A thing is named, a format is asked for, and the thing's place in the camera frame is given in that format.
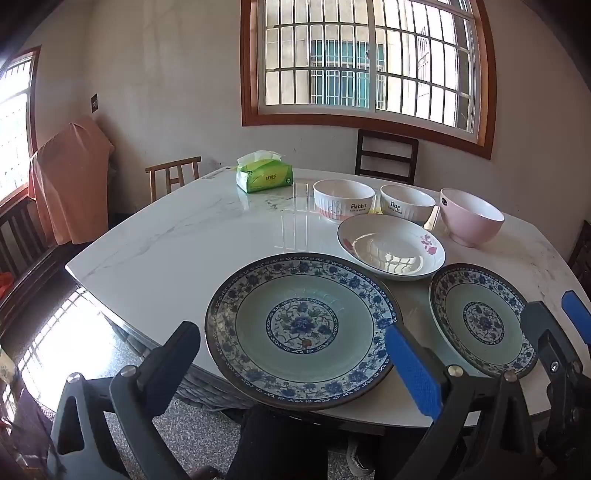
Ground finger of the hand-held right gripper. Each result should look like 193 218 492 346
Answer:
521 301 591 462
561 290 591 346

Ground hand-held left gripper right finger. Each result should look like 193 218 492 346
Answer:
383 324 539 480

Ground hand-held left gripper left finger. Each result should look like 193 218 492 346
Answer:
48 320 202 480

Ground small blue floral plate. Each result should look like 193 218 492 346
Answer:
428 263 540 380

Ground large blue floral plate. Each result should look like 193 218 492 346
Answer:
204 253 403 411

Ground white plate with pink flower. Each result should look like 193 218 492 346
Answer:
337 215 447 281

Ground dark wooden chair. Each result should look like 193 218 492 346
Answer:
568 220 591 289
355 129 419 186

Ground person's white shoe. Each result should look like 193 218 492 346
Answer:
346 436 376 477

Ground person's black pants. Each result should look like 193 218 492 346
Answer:
226 405 467 480

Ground white bowl with blue band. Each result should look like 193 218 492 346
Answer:
380 185 437 221

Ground white bowl with pink stripes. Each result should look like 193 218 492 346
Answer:
313 178 376 225

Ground light wooden chair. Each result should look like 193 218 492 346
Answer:
145 156 202 204

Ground green tissue pack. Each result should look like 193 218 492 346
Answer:
236 150 294 195

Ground dark wooden bench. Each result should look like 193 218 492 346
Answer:
0 198 70 324

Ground orange cloth cover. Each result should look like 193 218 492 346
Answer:
28 115 115 245

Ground large wooden framed window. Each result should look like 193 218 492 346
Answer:
240 0 497 161

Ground narrow wooden framed window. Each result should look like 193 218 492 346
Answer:
0 45 42 208

